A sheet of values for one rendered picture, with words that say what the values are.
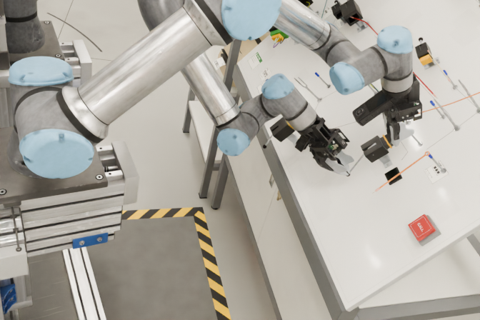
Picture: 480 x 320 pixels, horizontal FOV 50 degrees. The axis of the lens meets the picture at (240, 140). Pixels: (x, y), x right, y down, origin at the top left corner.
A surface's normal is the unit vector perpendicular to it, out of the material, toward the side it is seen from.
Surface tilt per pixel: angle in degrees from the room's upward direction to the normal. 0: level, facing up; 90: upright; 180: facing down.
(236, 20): 85
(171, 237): 0
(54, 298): 0
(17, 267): 90
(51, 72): 8
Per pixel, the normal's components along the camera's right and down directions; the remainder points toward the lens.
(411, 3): -0.63, -0.47
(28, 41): 0.71, 0.30
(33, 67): 0.14, -0.84
